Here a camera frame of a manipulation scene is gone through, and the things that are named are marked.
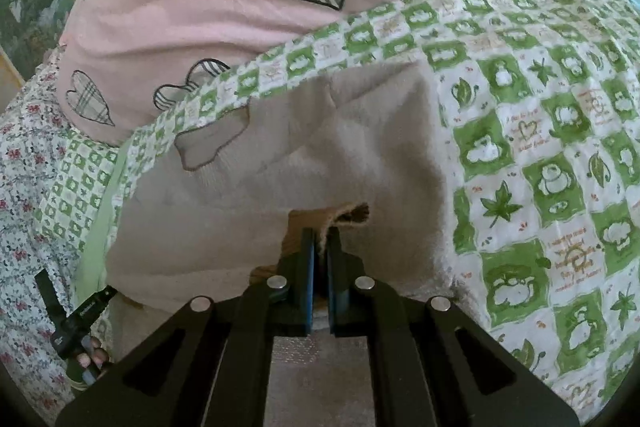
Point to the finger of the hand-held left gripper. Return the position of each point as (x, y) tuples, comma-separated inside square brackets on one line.
[(92, 303), (49, 297)]

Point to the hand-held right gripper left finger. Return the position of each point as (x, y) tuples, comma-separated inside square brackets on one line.
[(307, 267)]

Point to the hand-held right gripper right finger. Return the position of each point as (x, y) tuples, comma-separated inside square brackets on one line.
[(336, 277)]

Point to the grey knitted garment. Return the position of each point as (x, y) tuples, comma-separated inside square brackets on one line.
[(320, 147)]

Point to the person's left hand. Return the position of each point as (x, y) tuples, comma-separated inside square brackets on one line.
[(95, 358)]

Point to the floral bedsheet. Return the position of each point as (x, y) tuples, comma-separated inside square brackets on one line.
[(30, 217)]

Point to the green checked pillow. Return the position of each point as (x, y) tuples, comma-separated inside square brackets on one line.
[(75, 179)]

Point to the green checked printed blanket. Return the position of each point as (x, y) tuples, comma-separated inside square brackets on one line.
[(540, 167)]

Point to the pink quilt with plaid hearts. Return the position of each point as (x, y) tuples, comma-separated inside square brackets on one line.
[(210, 22)]

